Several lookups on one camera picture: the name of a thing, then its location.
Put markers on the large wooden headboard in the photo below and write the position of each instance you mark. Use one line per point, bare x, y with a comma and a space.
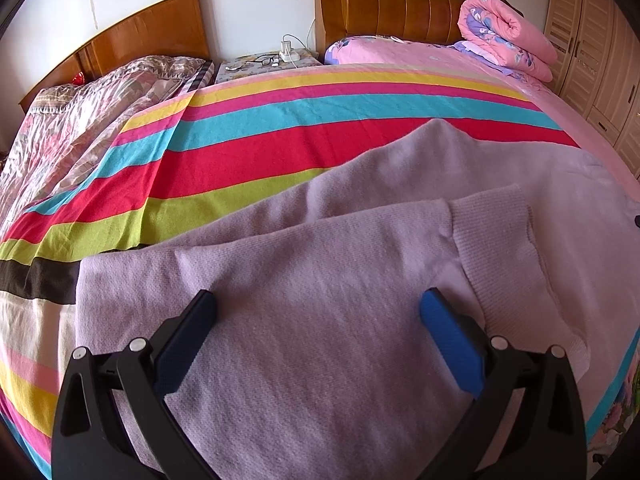
390, 5

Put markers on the beige wooden wardrobe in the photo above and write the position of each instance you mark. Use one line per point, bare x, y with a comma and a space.
595, 35

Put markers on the checkered bedsheet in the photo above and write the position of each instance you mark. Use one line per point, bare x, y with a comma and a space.
204, 76

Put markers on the small red object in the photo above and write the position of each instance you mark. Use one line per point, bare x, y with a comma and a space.
78, 78

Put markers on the lilac knitted sweater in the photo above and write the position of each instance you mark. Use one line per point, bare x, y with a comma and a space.
300, 360

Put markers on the faded floral quilt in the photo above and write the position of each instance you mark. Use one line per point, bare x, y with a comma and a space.
90, 110

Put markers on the black eyeglasses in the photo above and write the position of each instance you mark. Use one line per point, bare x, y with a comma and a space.
262, 60

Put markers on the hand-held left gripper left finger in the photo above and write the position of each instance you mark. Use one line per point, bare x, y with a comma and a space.
182, 345

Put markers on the small wooden headboard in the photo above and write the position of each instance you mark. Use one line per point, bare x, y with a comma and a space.
150, 30

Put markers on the colourful striped blanket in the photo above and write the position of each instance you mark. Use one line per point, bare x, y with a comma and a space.
250, 125

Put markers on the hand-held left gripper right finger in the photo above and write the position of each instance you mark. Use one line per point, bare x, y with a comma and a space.
450, 342

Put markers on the nightstand with floral cover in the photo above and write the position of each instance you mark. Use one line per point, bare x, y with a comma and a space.
240, 70

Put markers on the rolled pink floral quilt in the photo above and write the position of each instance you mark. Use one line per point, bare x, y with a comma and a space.
505, 35

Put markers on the white power strip with charger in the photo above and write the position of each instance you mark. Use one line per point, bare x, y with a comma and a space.
290, 55

